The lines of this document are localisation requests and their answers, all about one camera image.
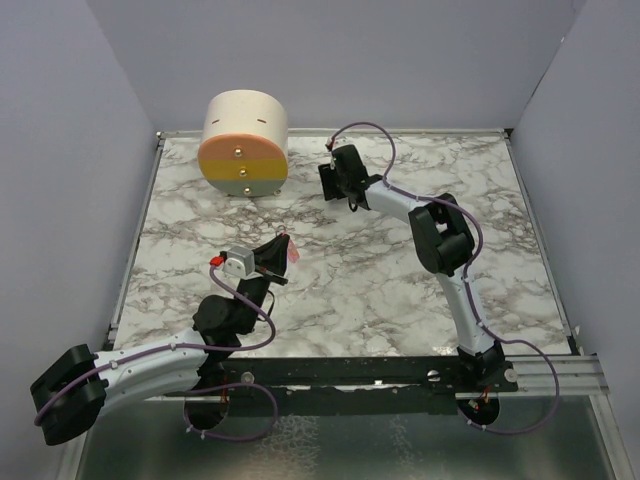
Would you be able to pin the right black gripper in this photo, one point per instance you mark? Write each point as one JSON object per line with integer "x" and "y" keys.
{"x": 327, "y": 173}

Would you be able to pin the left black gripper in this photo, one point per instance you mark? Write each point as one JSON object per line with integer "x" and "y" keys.
{"x": 272, "y": 257}

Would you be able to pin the pink keyring tag with ring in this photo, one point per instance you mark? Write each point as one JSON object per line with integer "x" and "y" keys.
{"x": 292, "y": 251}

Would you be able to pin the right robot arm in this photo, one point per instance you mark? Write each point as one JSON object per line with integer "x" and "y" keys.
{"x": 444, "y": 246}

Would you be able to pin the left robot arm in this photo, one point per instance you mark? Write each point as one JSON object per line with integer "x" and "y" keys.
{"x": 82, "y": 385}

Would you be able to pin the round pastel drawer cabinet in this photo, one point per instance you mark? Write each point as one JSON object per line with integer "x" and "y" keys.
{"x": 244, "y": 144}

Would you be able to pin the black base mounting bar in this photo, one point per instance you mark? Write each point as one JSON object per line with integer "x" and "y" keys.
{"x": 348, "y": 386}

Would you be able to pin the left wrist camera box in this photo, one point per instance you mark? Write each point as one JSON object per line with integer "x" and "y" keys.
{"x": 237, "y": 261}

